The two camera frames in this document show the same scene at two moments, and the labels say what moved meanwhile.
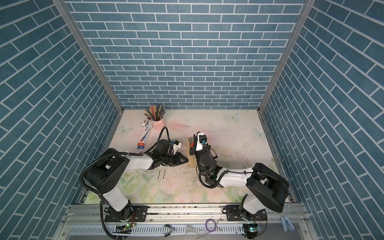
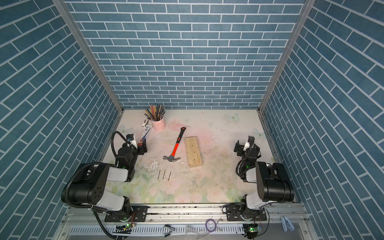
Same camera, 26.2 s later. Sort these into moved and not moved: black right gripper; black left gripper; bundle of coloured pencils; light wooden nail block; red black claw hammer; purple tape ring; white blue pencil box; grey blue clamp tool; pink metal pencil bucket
Moved: red black claw hammer; black right gripper; black left gripper
Not moved: white blue pencil box; purple tape ring; grey blue clamp tool; bundle of coloured pencils; pink metal pencil bucket; light wooden nail block
